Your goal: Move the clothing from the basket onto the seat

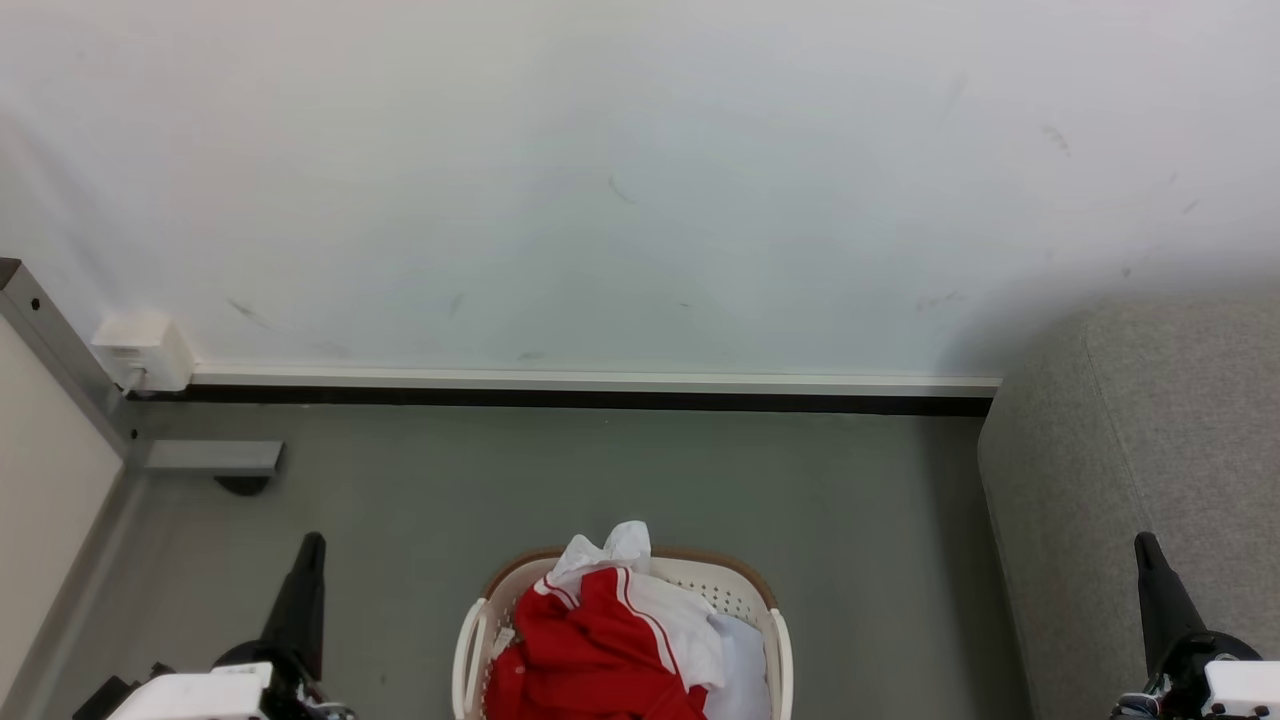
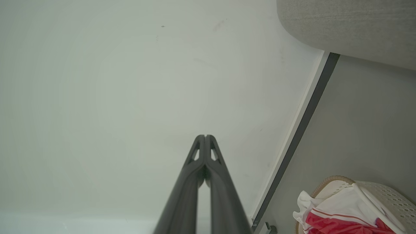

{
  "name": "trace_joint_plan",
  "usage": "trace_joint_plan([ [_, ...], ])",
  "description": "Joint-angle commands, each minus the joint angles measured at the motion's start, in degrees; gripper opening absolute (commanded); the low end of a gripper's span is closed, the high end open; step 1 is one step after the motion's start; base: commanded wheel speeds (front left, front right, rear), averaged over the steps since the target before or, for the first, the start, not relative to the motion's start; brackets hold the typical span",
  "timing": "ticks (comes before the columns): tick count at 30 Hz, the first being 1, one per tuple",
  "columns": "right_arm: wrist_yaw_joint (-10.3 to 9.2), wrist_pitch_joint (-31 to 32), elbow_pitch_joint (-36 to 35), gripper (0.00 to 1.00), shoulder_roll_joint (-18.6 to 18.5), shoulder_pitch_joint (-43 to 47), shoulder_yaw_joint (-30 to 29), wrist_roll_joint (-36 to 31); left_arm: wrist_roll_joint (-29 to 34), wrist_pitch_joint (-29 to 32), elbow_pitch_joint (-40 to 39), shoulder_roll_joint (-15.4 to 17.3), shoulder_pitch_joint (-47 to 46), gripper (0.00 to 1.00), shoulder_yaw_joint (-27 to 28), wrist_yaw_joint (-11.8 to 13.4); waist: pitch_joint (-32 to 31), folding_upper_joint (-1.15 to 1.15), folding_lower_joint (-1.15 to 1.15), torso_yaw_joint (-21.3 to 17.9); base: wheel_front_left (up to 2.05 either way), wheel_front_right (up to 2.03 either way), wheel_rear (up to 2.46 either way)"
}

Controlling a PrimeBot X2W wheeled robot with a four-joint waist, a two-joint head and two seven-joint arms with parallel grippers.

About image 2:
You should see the grey and white baseboard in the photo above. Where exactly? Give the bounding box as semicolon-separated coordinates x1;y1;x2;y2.
250;51;340;232

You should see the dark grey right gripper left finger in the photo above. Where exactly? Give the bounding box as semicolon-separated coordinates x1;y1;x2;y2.
153;135;206;234

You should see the white perforated laundry basket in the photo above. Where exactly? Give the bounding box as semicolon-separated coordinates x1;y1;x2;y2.
295;176;416;234

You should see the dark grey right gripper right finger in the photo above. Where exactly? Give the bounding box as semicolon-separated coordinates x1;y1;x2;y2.
205;135;253;234

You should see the red and white garment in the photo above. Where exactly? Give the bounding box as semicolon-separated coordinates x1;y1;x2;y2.
293;185;406;234

